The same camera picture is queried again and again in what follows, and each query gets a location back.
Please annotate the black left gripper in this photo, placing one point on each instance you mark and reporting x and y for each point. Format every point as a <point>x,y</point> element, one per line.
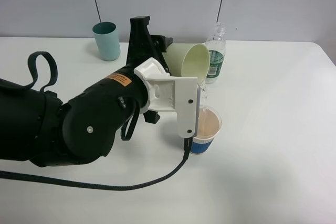
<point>129,90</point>

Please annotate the pale green plastic cup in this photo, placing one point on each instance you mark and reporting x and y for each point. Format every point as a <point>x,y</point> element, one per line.
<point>188,60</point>

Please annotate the clear bottle with green label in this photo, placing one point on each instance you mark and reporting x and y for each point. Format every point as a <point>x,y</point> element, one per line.
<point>216,45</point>

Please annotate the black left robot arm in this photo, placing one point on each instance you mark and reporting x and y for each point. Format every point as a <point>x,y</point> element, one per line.
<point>37,126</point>

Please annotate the teal plastic cup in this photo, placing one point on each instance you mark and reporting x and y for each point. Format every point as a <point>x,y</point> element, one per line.
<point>107,39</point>

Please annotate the cup with blue sleeve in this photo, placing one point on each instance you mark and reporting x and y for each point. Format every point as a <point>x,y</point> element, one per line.
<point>209,125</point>

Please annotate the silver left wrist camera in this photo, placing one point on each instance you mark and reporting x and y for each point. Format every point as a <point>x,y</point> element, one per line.
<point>171,94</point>

